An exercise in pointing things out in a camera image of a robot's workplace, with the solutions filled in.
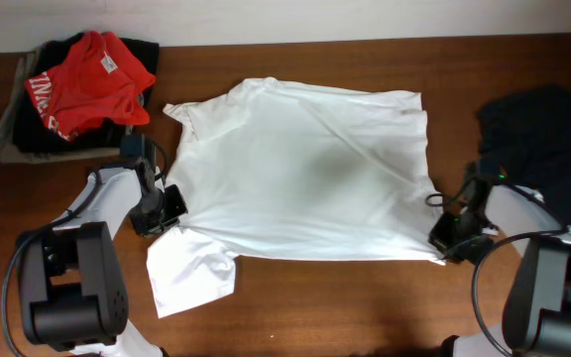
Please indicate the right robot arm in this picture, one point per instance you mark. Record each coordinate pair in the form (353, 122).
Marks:
(536, 319)

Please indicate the grey folded garment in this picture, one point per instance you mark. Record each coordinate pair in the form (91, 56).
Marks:
(9, 152)

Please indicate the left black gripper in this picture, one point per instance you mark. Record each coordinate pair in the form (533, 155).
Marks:
(178, 206)

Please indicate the black folded garment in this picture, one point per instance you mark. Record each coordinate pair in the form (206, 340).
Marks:
(30, 134)

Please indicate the red folded t-shirt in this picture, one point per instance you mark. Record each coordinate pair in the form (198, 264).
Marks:
(99, 79)

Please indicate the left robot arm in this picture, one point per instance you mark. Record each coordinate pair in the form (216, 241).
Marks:
(72, 293)

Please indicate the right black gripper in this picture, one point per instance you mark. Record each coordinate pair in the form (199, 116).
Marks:
(438, 239)

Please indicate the dark t-shirt white print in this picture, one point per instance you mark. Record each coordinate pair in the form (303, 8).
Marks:
(529, 134)

